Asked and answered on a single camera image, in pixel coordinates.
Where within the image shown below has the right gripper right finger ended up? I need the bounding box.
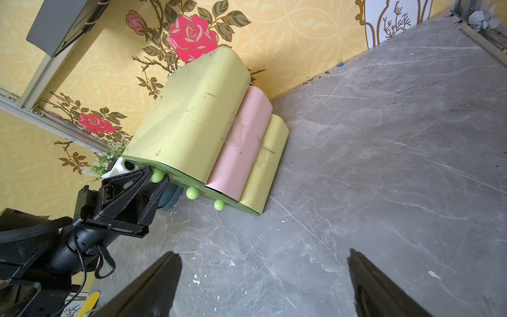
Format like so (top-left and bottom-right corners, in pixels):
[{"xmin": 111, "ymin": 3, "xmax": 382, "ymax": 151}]
[{"xmin": 347, "ymin": 248, "xmax": 432, "ymax": 317}]

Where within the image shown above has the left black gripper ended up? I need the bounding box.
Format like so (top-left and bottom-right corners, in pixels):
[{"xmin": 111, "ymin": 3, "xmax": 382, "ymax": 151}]
[{"xmin": 73, "ymin": 166, "xmax": 169, "ymax": 238}]

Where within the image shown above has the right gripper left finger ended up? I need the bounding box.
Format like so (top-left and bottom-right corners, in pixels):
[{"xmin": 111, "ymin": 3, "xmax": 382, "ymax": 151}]
[{"xmin": 92, "ymin": 252, "xmax": 182, "ymax": 317}]

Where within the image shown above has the green top drawer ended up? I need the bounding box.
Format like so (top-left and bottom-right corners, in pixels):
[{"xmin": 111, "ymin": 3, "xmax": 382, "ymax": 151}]
[{"xmin": 122, "ymin": 156, "xmax": 207, "ymax": 191}]

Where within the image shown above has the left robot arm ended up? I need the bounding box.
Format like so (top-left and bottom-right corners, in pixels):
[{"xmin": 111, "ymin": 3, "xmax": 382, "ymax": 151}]
[{"xmin": 1, "ymin": 166, "xmax": 170, "ymax": 316}]

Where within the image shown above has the green bottom drawer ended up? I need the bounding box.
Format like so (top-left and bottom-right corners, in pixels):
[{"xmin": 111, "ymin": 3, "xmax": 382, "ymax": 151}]
[{"xmin": 200, "ymin": 188, "xmax": 260, "ymax": 216}]

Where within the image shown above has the green drawer cabinet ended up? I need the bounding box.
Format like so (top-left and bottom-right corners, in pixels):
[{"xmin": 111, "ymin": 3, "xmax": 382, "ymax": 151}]
[{"xmin": 123, "ymin": 47, "xmax": 289, "ymax": 214}]

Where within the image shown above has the potted green plant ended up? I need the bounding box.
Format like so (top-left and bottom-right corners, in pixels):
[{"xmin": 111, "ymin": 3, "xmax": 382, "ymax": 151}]
[{"xmin": 82, "ymin": 139, "xmax": 183, "ymax": 211}]

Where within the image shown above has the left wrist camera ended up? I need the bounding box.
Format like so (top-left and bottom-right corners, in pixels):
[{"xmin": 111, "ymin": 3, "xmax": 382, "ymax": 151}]
[{"xmin": 101, "ymin": 157, "xmax": 139, "ymax": 179}]

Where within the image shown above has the grey wall shelf tray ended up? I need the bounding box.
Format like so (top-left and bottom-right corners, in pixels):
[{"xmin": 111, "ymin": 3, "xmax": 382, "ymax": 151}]
[{"xmin": 26, "ymin": 0, "xmax": 110, "ymax": 58}]

